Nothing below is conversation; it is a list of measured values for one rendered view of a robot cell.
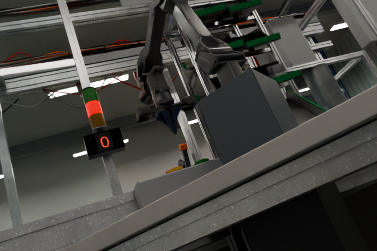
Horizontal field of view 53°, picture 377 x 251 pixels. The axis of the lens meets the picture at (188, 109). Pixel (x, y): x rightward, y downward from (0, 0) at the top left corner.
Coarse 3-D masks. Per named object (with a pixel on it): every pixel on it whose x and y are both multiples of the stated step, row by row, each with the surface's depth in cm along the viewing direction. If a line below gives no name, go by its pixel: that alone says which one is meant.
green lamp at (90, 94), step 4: (92, 88) 130; (84, 92) 129; (88, 92) 129; (92, 92) 129; (84, 96) 129; (88, 96) 128; (92, 96) 128; (96, 96) 130; (84, 100) 129; (88, 100) 128; (92, 100) 128
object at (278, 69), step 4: (272, 64) 129; (276, 64) 128; (280, 64) 128; (268, 68) 130; (272, 68) 127; (276, 68) 128; (280, 68) 128; (268, 72) 131; (272, 72) 128; (276, 72) 128; (280, 72) 127; (284, 72) 127; (268, 76) 132; (272, 76) 129; (276, 76) 126
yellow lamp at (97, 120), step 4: (92, 116) 125; (96, 116) 125; (100, 116) 126; (92, 120) 125; (96, 120) 125; (100, 120) 125; (104, 120) 127; (92, 124) 125; (96, 124) 124; (100, 124) 124; (104, 124) 125; (92, 128) 125
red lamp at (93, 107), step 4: (96, 100) 128; (88, 104) 127; (92, 104) 127; (96, 104) 128; (88, 108) 127; (92, 108) 126; (96, 108) 127; (100, 108) 128; (88, 112) 127; (92, 112) 126; (96, 112) 126; (100, 112) 127; (88, 116) 127
